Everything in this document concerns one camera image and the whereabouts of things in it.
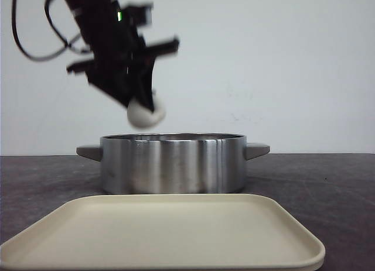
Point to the panda bun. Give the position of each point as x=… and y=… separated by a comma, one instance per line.
x=141, y=117

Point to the stainless steel pot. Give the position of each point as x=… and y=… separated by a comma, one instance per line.
x=173, y=163

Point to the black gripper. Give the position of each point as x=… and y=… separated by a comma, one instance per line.
x=111, y=32

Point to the beige plastic tray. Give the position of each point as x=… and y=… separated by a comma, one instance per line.
x=165, y=232

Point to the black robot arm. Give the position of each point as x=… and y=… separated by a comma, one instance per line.
x=122, y=63

